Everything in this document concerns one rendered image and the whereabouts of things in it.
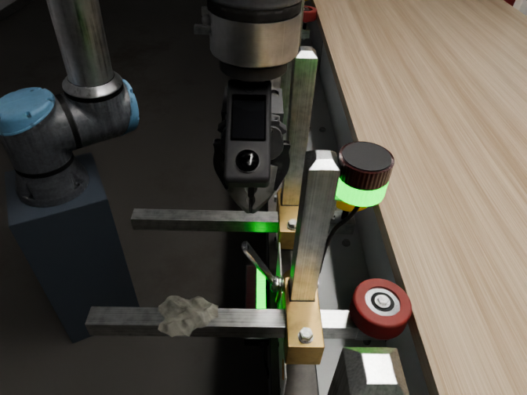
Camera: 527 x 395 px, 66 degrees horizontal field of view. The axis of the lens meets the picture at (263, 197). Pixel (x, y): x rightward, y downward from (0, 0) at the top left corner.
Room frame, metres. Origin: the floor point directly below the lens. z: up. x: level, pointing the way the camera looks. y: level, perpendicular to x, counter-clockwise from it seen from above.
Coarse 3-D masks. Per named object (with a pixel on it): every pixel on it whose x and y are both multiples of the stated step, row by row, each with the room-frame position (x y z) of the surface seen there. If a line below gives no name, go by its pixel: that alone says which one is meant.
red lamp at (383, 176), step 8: (376, 144) 0.39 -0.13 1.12; (392, 160) 0.36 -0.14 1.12; (344, 168) 0.35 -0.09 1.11; (352, 168) 0.34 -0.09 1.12; (392, 168) 0.35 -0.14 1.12; (344, 176) 0.35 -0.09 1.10; (352, 176) 0.34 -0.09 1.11; (360, 176) 0.34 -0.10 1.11; (368, 176) 0.34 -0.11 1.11; (376, 176) 0.34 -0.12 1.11; (384, 176) 0.34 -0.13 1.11; (352, 184) 0.34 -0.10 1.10; (360, 184) 0.34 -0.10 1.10; (368, 184) 0.34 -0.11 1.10; (376, 184) 0.34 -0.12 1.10; (384, 184) 0.34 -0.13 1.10
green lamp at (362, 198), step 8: (344, 184) 0.35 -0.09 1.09; (336, 192) 0.35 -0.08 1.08; (344, 192) 0.34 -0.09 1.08; (352, 192) 0.34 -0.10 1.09; (360, 192) 0.34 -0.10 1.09; (368, 192) 0.34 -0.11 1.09; (376, 192) 0.34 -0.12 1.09; (384, 192) 0.35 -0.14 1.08; (344, 200) 0.34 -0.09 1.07; (352, 200) 0.34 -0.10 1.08; (360, 200) 0.34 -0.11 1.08; (368, 200) 0.34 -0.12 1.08; (376, 200) 0.34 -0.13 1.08
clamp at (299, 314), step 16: (288, 272) 0.40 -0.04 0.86; (288, 288) 0.37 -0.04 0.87; (288, 304) 0.34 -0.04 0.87; (304, 304) 0.34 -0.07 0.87; (288, 320) 0.31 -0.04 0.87; (304, 320) 0.31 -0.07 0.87; (320, 320) 0.32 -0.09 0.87; (288, 336) 0.29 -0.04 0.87; (320, 336) 0.29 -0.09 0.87; (288, 352) 0.27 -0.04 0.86; (304, 352) 0.27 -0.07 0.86; (320, 352) 0.27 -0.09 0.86
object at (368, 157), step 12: (360, 144) 0.39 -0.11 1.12; (372, 144) 0.39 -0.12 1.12; (348, 156) 0.36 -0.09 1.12; (360, 156) 0.36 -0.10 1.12; (372, 156) 0.36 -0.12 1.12; (384, 156) 0.37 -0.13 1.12; (360, 168) 0.34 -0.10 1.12; (372, 168) 0.34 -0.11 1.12; (384, 168) 0.34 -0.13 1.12; (348, 216) 0.37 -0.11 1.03; (336, 228) 0.37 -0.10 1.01; (324, 252) 0.37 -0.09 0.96
